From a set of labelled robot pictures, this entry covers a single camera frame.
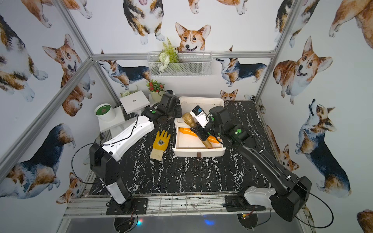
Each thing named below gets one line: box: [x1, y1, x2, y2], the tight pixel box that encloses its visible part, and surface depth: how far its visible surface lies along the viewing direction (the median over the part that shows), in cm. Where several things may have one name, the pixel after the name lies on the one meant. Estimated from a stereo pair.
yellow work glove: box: [149, 130, 171, 162], surface depth 96 cm
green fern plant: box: [158, 36, 180, 73], surface depth 84 cm
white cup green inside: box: [93, 102, 116, 123], surface depth 88 cm
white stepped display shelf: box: [98, 90, 151, 137], surface depth 93 cm
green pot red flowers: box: [145, 79, 165, 102], surface depth 96 cm
